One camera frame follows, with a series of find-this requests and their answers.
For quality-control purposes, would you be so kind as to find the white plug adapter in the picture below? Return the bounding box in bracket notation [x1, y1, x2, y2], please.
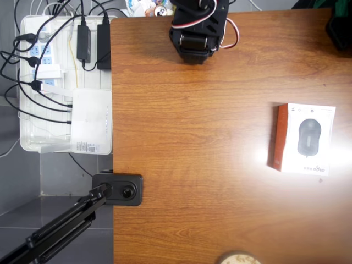
[36, 63, 63, 81]

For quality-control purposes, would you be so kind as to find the white router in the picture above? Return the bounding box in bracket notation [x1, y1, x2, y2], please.
[40, 84, 114, 156]

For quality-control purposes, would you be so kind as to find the green plastic table clamp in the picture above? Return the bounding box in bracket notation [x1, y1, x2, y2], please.
[313, 0, 352, 16]

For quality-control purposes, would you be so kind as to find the crumpled plastic bag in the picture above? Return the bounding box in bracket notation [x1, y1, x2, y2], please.
[125, 0, 177, 18]

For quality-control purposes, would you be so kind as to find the white orange mouse box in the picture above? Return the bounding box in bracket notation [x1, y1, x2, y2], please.
[267, 103, 337, 177]

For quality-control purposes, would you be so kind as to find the black power plug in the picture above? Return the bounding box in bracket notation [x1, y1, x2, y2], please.
[26, 56, 42, 69]
[13, 32, 38, 45]
[29, 79, 44, 92]

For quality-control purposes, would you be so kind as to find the black stand clamp base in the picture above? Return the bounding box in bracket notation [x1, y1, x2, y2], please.
[91, 170, 145, 207]

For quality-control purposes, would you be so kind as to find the round wooden coaster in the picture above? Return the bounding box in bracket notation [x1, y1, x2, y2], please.
[218, 250, 262, 264]

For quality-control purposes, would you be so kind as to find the wide black power adapter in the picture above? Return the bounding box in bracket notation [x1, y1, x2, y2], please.
[97, 24, 112, 71]

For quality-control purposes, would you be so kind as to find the thin yellow wire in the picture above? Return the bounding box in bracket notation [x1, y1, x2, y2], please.
[68, 37, 80, 89]

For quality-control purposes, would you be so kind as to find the slim black power adapter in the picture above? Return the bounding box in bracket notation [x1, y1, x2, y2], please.
[76, 24, 92, 63]

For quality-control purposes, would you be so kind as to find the white power strip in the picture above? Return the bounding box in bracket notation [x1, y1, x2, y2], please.
[26, 16, 65, 93]

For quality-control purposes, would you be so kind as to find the white plastic cable tray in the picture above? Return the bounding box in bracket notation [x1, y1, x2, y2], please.
[19, 15, 114, 155]

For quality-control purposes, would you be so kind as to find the black perforated idle robot base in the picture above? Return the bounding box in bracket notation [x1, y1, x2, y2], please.
[325, 8, 352, 52]

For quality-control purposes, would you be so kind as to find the red white servo cable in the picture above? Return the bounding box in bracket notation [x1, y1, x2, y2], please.
[170, 0, 240, 50]

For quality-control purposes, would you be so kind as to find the metal drinks can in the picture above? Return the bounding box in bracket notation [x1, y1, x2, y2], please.
[153, 4, 168, 18]

